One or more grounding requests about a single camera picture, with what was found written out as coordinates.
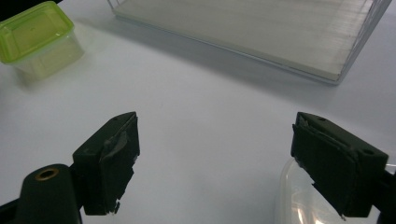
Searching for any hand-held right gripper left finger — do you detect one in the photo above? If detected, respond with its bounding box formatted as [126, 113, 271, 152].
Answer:
[72, 111, 141, 217]

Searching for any green lidded plastic container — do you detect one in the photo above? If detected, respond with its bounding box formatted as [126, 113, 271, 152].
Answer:
[0, 0, 86, 80]

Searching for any white translucent plastic container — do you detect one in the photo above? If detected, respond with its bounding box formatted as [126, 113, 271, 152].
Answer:
[274, 157, 396, 224]

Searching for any white wire shelf rack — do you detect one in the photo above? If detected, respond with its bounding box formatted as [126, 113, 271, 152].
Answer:
[106, 0, 394, 87]

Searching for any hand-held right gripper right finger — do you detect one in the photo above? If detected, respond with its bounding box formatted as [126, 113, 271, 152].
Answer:
[290, 111, 390, 222]

